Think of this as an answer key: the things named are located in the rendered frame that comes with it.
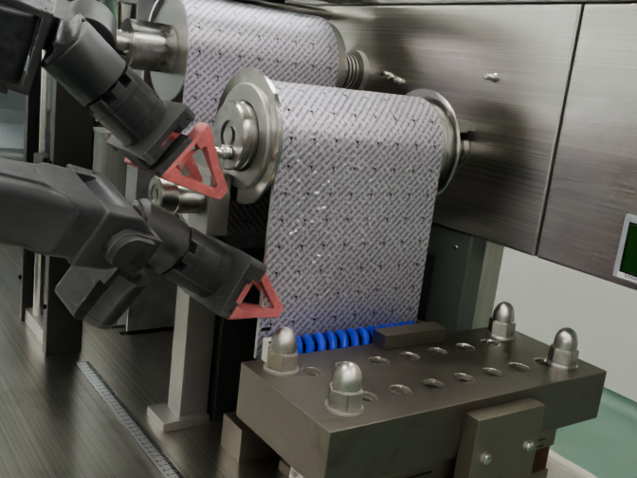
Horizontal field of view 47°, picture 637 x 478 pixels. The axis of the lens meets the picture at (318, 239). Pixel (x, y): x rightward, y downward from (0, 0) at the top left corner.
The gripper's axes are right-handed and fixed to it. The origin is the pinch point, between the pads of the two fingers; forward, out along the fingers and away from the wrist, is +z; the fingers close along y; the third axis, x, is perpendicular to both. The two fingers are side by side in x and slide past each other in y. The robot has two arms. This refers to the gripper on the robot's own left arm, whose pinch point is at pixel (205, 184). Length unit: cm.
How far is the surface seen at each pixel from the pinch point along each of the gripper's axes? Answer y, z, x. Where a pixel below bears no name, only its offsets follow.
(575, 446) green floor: -87, 243, 47
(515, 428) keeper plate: 25.3, 31.5, 0.2
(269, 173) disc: 3.7, 2.9, 5.0
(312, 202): 3.7, 9.3, 6.3
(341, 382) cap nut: 20.5, 12.9, -7.7
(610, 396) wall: -108, 282, 84
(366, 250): 3.6, 19.5, 7.3
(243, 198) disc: -1.4, 5.2, 2.1
